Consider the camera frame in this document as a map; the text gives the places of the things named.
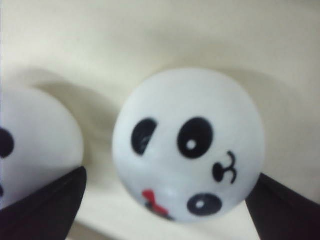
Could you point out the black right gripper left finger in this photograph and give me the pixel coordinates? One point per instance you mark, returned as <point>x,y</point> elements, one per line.
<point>47,214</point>

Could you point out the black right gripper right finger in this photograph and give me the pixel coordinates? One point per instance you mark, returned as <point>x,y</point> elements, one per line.
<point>279,213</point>

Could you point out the white panda bun red bow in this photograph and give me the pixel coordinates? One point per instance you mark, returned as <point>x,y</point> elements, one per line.
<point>40,142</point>
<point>189,144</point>

